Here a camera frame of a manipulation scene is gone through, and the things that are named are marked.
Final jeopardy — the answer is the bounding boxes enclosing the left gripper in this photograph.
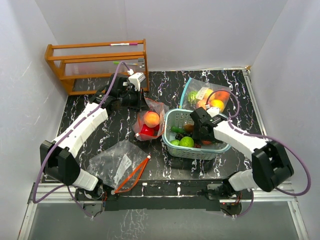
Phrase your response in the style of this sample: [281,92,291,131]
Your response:
[118,87,150,113]

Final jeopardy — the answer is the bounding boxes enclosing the pink peach toy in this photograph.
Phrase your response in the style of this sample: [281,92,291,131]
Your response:
[196,99,207,111]

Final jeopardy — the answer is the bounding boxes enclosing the green custard apple toy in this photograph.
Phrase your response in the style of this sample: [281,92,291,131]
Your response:
[187,91,199,105]

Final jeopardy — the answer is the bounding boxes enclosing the blue zipper plastic bag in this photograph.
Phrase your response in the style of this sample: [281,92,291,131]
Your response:
[179,77,231,111]

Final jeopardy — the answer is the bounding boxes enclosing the orange yellow peach toy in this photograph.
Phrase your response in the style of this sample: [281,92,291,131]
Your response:
[143,111,160,128]

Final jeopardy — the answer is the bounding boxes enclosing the yellow pear toy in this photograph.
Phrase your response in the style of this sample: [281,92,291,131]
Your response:
[203,88,216,101]

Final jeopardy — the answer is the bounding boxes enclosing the orange pumpkin toy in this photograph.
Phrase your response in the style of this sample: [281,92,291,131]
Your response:
[215,90,230,103]

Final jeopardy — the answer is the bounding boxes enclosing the orange zipper bag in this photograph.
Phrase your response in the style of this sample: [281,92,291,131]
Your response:
[132,98,169,141]
[86,140,151,194]

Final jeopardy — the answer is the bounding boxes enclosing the pink red dragonfruit toy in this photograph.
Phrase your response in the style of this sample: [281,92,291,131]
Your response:
[140,124,155,137]

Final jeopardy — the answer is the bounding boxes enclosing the red apple toy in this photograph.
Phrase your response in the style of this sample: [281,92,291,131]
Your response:
[153,124,160,132]

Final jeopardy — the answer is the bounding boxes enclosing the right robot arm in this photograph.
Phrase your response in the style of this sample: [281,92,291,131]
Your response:
[190,107,294,199]

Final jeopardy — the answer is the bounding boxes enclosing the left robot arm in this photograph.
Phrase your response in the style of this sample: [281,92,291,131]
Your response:
[40,72,148,200]

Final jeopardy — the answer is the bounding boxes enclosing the brown kiwi toy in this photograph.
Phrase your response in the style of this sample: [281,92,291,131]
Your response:
[183,123,195,133]

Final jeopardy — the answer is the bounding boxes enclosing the green fruit toy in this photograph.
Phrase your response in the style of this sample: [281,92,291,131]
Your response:
[179,136,195,148]
[170,139,180,146]

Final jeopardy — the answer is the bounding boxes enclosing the dark grape bunch toy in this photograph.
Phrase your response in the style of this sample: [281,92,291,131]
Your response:
[175,133,188,140]

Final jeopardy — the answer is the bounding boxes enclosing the light blue plastic basket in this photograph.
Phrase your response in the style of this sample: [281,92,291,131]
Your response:
[162,108,231,160]

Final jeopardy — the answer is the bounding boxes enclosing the green cucumber toy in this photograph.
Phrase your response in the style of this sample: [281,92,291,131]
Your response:
[170,126,186,134]

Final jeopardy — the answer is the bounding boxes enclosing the green marker pen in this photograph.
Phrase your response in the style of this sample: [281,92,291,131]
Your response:
[113,61,138,66]

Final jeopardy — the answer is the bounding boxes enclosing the wooden shelf rack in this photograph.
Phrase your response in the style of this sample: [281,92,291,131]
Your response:
[44,39,149,96]

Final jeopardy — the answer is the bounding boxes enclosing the pink white marker pen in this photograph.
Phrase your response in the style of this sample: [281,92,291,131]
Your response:
[110,42,138,47]

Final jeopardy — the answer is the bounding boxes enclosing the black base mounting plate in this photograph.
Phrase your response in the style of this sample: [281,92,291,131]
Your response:
[75,179,252,212]

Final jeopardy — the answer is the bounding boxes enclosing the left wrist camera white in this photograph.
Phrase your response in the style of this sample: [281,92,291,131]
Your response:
[127,69,146,91]

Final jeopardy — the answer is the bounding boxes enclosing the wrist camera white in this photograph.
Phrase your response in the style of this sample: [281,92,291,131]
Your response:
[127,69,146,91]
[205,104,220,118]

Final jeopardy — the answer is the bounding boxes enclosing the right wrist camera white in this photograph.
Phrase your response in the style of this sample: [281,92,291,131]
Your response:
[205,104,220,118]

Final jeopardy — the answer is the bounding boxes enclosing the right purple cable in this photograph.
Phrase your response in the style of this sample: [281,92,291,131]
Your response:
[206,89,312,196]

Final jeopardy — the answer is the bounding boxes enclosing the purple cable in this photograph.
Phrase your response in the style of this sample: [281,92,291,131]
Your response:
[32,61,133,204]
[206,89,312,196]

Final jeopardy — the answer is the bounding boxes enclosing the aluminium rail frame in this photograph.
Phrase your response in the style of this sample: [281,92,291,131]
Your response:
[18,67,308,240]

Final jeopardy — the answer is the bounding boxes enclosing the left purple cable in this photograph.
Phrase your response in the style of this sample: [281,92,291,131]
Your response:
[32,61,133,204]

